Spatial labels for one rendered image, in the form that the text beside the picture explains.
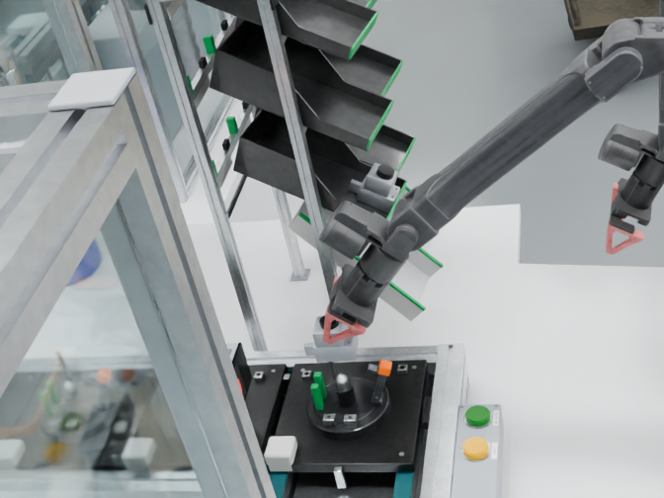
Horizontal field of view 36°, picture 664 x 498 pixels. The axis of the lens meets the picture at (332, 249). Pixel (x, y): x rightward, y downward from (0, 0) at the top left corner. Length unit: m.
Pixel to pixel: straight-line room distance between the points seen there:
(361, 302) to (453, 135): 2.89
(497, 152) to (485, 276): 0.79
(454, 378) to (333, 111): 0.50
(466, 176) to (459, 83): 3.41
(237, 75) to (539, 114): 0.54
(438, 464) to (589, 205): 2.32
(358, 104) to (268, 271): 0.65
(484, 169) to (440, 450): 0.50
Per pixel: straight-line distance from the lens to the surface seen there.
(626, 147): 1.87
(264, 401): 1.80
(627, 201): 1.92
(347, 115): 1.72
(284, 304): 2.18
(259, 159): 1.74
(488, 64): 4.93
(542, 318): 2.03
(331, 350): 1.62
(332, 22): 1.66
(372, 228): 1.47
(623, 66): 1.29
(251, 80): 1.67
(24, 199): 0.39
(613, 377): 1.90
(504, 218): 2.31
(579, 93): 1.33
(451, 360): 1.82
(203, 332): 0.51
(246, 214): 2.74
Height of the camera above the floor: 2.17
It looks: 35 degrees down
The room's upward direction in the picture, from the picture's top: 13 degrees counter-clockwise
